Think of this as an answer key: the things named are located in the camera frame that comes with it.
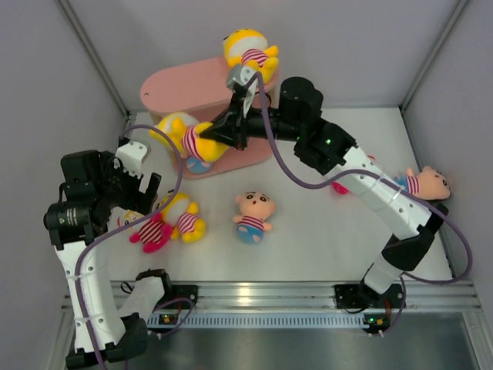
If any pink three-tier shelf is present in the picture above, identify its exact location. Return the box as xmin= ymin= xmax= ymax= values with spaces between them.
xmin=140 ymin=56 xmax=272 ymax=180

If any white pink bear plush right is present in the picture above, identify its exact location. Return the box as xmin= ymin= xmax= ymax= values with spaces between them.
xmin=332 ymin=154 xmax=380 ymax=196

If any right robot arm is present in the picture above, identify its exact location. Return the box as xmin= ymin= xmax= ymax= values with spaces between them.
xmin=201 ymin=73 xmax=447 ymax=306

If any yellow frog plush toy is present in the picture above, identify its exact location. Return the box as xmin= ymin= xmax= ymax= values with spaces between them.
xmin=223 ymin=29 xmax=279 ymax=83

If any white pink bear plush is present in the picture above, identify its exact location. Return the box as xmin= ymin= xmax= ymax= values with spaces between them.
xmin=129 ymin=213 xmax=173 ymax=254
xmin=332 ymin=154 xmax=380 ymax=196

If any white slotted cable duct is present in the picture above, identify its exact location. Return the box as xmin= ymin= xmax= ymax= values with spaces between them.
xmin=147 ymin=311 xmax=369 ymax=329

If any white pink bear plush left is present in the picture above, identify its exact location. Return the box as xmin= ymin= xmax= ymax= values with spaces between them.
xmin=129 ymin=213 xmax=173 ymax=254

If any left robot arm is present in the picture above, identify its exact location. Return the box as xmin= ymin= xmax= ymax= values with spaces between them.
xmin=43 ymin=143 xmax=174 ymax=369

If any boy doll plush right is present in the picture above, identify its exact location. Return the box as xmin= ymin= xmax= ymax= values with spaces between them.
xmin=394 ymin=166 xmax=451 ymax=200

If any purple cable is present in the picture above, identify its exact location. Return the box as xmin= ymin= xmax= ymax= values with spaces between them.
xmin=75 ymin=123 xmax=194 ymax=368
xmin=246 ymin=70 xmax=474 ymax=340

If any aluminium front rail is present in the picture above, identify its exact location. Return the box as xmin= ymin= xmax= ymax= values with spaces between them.
xmin=189 ymin=281 xmax=481 ymax=312

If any boy doll plush centre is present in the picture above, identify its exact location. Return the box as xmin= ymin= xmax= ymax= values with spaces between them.
xmin=233 ymin=191 xmax=277 ymax=244

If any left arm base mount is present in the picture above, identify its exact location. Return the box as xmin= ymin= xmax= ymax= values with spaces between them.
xmin=155 ymin=284 xmax=199 ymax=309

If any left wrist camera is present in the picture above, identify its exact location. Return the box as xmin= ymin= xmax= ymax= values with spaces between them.
xmin=115 ymin=140 xmax=149 ymax=178

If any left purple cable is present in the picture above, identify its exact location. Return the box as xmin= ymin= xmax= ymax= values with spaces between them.
xmin=75 ymin=123 xmax=194 ymax=368

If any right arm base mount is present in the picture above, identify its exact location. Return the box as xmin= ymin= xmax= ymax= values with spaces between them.
xmin=334 ymin=283 xmax=404 ymax=311

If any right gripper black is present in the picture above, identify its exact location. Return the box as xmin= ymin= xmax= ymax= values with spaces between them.
xmin=200 ymin=94 xmax=303 ymax=152

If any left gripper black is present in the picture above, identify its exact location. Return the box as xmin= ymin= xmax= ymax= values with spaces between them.
xmin=94 ymin=152 xmax=159 ymax=216

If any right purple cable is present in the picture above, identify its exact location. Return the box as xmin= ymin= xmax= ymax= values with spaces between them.
xmin=246 ymin=70 xmax=474 ymax=340

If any boy doll plush in shelf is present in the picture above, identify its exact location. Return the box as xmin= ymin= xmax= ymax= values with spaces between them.
xmin=186 ymin=156 xmax=211 ymax=174

